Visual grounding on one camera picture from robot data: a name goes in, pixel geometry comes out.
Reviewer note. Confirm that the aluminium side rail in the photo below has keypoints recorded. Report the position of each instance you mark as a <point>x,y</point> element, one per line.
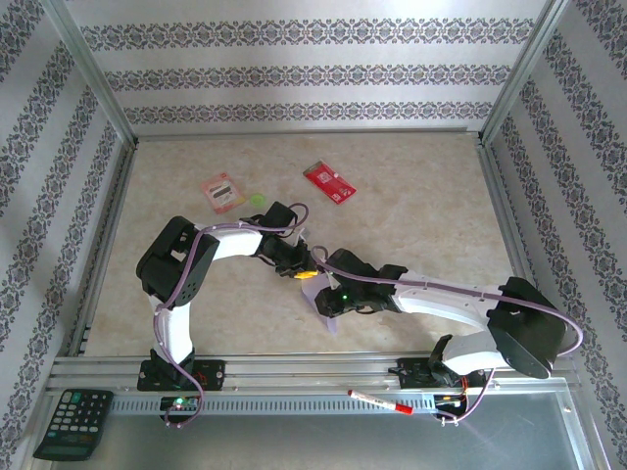
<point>514,245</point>
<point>104,249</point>

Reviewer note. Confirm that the controller board with green light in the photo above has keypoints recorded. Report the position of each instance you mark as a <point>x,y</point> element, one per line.
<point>180,403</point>

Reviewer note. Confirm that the white marker with red cap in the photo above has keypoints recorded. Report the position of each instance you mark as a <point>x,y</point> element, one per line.
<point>379,401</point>

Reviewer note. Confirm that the aluminium frame post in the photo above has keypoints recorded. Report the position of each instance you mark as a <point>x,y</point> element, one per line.
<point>519,73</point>
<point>93,73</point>

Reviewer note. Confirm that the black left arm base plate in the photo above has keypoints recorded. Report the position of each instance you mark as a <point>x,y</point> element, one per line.
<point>213,374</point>

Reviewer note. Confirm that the lilac paper sheet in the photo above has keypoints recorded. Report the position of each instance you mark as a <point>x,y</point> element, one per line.
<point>313,294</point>

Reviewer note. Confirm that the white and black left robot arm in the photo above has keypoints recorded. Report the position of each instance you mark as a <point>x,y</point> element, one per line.
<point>237,242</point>

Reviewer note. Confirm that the aluminium mounting rail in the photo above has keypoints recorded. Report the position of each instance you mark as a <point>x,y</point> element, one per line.
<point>303,369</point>

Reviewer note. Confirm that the black calculator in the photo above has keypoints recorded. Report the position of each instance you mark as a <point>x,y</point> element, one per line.
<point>73,421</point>

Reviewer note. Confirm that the pink blister card package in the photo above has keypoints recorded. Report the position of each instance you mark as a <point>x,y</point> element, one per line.
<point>223,193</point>

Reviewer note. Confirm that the red card package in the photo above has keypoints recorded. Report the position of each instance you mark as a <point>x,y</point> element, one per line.
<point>325,178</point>

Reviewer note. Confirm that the aluminium back rail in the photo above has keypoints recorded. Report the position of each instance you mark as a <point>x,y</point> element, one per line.
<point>294,135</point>

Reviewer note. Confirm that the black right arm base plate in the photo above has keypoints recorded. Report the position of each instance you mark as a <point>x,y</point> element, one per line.
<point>416,377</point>

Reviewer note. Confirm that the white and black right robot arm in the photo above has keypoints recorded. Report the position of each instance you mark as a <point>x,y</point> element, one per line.
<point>441,301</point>

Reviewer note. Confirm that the grey metal sheet panel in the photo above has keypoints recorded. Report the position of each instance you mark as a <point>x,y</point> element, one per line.
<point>318,440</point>

